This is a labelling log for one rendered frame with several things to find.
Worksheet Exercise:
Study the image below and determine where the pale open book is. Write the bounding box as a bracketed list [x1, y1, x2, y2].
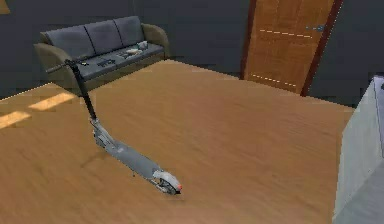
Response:
[120, 48, 141, 59]

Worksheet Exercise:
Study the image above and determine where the grey kick scooter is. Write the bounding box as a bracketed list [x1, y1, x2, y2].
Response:
[45, 59, 183, 196]

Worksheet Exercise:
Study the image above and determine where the black remote control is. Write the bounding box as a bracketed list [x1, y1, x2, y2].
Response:
[96, 58, 116, 68]

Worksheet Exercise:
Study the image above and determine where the brown wooden room door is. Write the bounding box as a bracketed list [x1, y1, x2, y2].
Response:
[239, 0, 344, 98]

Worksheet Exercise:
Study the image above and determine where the grey sofa with tan arms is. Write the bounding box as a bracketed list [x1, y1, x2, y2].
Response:
[34, 15, 171, 97]

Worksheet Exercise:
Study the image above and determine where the pale grey cabinet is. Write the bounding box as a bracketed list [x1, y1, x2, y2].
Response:
[332, 75, 384, 224]

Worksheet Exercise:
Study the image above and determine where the blue grey door handle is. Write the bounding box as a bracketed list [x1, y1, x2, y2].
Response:
[305, 24, 326, 33]

